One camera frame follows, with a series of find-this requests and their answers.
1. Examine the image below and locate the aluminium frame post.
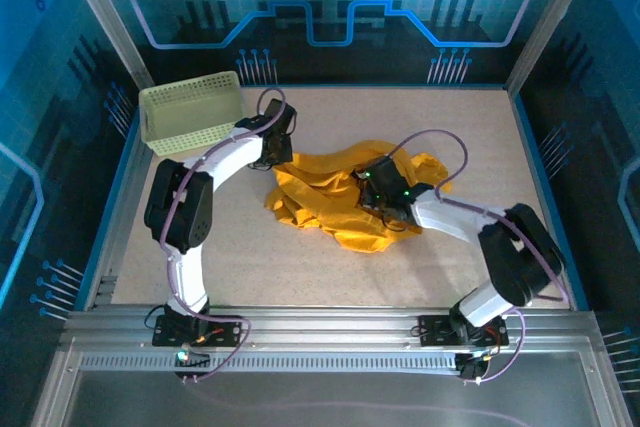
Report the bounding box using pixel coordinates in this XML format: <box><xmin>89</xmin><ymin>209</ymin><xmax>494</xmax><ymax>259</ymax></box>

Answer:
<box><xmin>503</xmin><ymin>0</ymin><xmax>599</xmax><ymax>98</ymax></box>
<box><xmin>53</xmin><ymin>0</ymin><xmax>155</xmax><ymax>90</ymax></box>

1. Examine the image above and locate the aluminium mounting rail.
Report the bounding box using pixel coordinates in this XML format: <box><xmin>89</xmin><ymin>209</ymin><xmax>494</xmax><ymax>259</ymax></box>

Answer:
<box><xmin>62</xmin><ymin>305</ymin><xmax>601</xmax><ymax>373</ymax></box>

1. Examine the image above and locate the grey metal sheet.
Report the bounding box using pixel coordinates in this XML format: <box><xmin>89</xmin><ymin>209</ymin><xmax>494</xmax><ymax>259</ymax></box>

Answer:
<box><xmin>29</xmin><ymin>336</ymin><xmax>624</xmax><ymax>427</ymax></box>

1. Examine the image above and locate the yellow t-shirt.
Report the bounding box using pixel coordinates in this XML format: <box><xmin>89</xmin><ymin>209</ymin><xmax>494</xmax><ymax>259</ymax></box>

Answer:
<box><xmin>263</xmin><ymin>139</ymin><xmax>454</xmax><ymax>254</ymax></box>

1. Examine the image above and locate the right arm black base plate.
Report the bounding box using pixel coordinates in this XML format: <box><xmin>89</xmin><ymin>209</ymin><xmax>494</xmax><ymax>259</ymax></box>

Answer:
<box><xmin>417</xmin><ymin>314</ymin><xmax>510</xmax><ymax>348</ymax></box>

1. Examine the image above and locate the small black controller box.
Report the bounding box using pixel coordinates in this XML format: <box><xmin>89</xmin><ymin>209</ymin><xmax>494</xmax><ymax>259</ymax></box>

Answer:
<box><xmin>457</xmin><ymin>351</ymin><xmax>490</xmax><ymax>384</ymax></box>
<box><xmin>172</xmin><ymin>344</ymin><xmax>212</xmax><ymax>381</ymax></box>

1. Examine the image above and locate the light green plastic basket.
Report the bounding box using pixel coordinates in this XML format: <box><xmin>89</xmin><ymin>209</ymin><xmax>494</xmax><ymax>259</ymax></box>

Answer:
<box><xmin>138</xmin><ymin>70</ymin><xmax>247</xmax><ymax>157</ymax></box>

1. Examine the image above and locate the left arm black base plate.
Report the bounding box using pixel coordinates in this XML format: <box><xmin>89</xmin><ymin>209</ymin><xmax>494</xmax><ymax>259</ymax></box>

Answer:
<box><xmin>151</xmin><ymin>314</ymin><xmax>245</xmax><ymax>348</ymax></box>

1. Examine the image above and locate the blue table side border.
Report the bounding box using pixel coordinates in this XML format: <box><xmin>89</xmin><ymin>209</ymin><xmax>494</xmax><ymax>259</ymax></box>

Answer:
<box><xmin>73</xmin><ymin>109</ymin><xmax>144</xmax><ymax>311</ymax></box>

